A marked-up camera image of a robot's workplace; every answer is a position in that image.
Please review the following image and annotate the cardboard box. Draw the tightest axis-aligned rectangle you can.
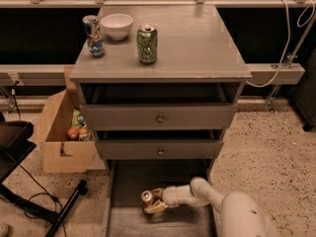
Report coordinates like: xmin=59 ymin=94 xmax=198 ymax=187
xmin=35 ymin=66 xmax=97 ymax=173

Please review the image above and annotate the silver blue slim can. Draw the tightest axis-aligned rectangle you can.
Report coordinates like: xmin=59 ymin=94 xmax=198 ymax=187
xmin=82 ymin=15 xmax=106 ymax=57

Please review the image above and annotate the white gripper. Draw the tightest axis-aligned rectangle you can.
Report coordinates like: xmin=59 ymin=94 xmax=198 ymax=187
xmin=144 ymin=186 xmax=180 ymax=214

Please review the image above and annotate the grey top drawer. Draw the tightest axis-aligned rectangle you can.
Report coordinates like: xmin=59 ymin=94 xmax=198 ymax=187
xmin=79 ymin=83 xmax=239 ymax=131

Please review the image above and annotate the white cable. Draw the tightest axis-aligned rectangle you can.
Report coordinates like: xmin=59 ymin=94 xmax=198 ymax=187
xmin=246 ymin=0 xmax=316 ymax=89

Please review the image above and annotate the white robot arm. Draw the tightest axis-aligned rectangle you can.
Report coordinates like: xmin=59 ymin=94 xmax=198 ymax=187
xmin=140 ymin=177 xmax=279 ymax=237

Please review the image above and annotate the grey wooden drawer cabinet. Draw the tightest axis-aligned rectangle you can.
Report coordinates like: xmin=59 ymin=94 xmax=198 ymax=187
xmin=69 ymin=5 xmax=253 ymax=170

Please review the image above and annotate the green soda can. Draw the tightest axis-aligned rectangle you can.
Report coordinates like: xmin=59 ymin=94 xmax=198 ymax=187
xmin=136 ymin=24 xmax=157 ymax=64

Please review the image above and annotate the black stand with legs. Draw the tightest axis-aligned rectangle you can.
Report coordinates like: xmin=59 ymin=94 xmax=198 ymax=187
xmin=0 ymin=112 xmax=89 ymax=237

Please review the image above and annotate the orange fruit in box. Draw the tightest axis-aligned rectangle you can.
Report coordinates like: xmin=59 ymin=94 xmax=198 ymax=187
xmin=79 ymin=127 xmax=88 ymax=134

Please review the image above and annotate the grey middle drawer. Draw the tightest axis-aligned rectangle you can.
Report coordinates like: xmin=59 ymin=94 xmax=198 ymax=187
xmin=96 ymin=129 xmax=223 ymax=160

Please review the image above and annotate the grey open bottom drawer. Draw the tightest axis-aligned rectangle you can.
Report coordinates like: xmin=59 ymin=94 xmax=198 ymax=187
xmin=102 ymin=160 xmax=219 ymax=237

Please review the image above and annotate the white ceramic bowl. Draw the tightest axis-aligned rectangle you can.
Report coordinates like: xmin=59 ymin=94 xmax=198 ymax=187
xmin=101 ymin=14 xmax=133 ymax=40

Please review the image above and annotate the black floor cable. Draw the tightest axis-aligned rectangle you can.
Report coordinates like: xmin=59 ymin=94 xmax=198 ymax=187
xmin=11 ymin=80 xmax=68 ymax=237

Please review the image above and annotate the dark cabinet at right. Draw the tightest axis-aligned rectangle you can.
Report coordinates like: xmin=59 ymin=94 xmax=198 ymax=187
xmin=291 ymin=49 xmax=316 ymax=131

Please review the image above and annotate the green snack bag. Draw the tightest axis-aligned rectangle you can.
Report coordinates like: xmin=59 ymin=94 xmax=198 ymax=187
xmin=71 ymin=110 xmax=86 ymax=129

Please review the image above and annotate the red apple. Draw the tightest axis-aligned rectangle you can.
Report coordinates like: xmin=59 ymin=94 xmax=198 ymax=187
xmin=67 ymin=127 xmax=79 ymax=140

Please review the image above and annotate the orange soda can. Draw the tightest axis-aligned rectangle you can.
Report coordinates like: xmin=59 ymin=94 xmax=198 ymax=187
xmin=140 ymin=191 xmax=154 ymax=207

